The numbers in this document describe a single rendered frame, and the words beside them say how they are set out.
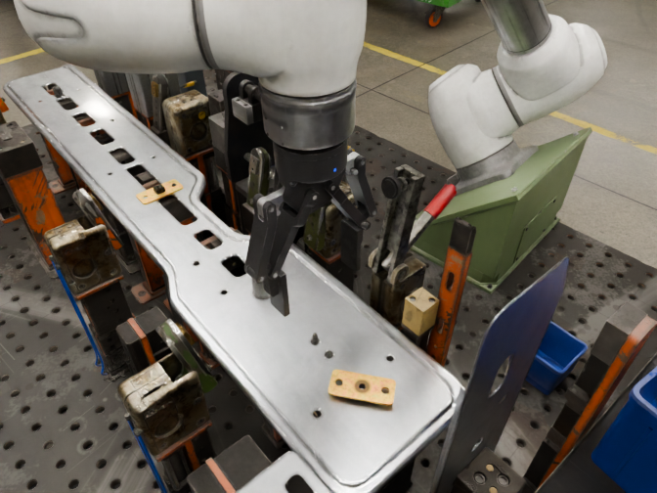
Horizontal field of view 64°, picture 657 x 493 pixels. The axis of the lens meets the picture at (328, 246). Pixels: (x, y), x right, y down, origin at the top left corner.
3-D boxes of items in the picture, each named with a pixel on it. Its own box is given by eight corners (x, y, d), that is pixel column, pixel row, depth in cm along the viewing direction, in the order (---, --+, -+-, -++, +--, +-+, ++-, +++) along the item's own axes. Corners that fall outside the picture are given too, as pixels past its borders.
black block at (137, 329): (143, 429, 97) (96, 328, 78) (194, 396, 103) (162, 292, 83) (163, 462, 93) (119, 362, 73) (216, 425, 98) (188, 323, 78)
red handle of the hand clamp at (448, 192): (372, 258, 78) (440, 176, 78) (377, 264, 79) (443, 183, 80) (393, 274, 75) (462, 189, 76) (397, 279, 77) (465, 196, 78)
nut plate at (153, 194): (144, 205, 98) (142, 200, 97) (135, 196, 100) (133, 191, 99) (184, 188, 102) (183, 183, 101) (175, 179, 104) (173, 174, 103)
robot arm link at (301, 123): (238, 75, 49) (245, 132, 53) (299, 110, 44) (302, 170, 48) (314, 49, 53) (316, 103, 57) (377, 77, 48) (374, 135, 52)
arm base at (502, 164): (468, 175, 148) (459, 157, 147) (541, 148, 131) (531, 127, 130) (436, 202, 137) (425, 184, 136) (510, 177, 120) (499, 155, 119)
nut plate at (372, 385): (393, 405, 66) (392, 410, 67) (396, 380, 69) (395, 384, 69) (327, 392, 67) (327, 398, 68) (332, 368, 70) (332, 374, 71)
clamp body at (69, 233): (89, 358, 109) (25, 229, 86) (145, 328, 115) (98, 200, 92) (108, 387, 104) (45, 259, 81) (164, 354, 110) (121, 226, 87)
